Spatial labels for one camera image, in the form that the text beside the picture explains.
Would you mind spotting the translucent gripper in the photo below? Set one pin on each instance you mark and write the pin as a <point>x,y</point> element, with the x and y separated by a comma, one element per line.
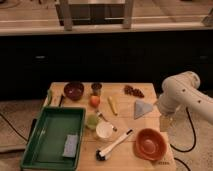
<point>165,122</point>

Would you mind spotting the grey towel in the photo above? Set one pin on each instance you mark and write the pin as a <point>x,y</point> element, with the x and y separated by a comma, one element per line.
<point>141,108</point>

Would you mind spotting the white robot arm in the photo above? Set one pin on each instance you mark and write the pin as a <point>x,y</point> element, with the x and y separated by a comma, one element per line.
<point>182,89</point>

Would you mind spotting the white paper cup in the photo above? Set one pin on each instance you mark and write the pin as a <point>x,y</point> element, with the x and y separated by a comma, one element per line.
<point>104,130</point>

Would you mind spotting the green plastic cup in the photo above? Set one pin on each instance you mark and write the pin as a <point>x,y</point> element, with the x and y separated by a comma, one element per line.
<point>92,122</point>

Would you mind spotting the small metal cup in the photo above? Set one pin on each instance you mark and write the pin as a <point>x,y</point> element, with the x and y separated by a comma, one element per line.
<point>96,88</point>

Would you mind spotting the orange plastic bowl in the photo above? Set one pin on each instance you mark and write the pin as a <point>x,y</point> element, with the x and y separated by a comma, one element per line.
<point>149,145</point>

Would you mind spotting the brown grape bunch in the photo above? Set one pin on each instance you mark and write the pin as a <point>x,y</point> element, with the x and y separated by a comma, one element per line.
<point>129,90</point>

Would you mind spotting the metal spoon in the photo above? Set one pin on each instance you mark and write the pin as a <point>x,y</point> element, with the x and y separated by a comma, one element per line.
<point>100,114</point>

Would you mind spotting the orange peach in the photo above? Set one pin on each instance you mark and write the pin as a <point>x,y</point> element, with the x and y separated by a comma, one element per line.
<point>94,101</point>

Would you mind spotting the white dish brush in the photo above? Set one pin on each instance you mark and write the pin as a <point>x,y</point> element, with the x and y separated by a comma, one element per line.
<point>102,154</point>

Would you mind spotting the dark red bowl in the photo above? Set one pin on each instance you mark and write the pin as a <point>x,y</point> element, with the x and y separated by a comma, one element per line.
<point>74,90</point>

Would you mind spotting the grey sponge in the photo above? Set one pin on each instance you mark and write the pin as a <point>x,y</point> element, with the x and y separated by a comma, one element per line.
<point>70,146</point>

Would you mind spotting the green plastic tray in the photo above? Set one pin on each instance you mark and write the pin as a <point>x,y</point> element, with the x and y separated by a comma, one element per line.
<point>47,142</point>

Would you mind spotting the black-handled utensil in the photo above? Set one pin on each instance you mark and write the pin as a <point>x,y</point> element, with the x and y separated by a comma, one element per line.
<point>61,100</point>

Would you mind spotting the green-handled utensil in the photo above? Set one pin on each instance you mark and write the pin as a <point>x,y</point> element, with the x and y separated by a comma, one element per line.
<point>49,97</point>

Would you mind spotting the wooden chair frame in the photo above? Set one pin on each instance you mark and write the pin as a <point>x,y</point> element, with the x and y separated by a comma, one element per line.
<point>94,12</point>

